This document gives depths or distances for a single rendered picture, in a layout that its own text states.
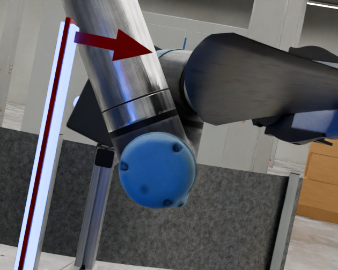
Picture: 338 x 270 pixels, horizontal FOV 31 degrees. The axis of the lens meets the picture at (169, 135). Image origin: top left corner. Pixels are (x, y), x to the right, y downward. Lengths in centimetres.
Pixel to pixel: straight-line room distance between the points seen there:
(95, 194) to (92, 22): 43
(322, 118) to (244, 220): 184
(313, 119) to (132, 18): 20
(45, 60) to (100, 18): 629
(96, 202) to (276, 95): 56
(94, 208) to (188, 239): 130
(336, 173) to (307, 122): 787
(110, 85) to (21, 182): 158
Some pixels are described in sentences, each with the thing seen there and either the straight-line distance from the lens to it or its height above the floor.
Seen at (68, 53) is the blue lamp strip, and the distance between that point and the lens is 44.
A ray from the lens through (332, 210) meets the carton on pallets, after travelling 848.
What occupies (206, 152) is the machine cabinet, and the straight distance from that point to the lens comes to 639.
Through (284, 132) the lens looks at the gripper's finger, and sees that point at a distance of 58.
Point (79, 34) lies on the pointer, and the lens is 45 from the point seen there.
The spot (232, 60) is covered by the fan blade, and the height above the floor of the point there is 118.
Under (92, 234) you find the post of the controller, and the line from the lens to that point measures 99.
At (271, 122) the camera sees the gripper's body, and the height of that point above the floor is 115.
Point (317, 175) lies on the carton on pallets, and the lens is 842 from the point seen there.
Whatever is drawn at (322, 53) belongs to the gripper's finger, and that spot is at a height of 122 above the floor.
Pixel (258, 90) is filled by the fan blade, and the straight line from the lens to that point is 47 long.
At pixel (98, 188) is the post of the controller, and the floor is 99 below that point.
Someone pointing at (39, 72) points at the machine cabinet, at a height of 119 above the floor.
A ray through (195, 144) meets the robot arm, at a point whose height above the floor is 110.
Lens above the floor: 115
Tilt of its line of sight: 3 degrees down
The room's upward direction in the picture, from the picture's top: 11 degrees clockwise
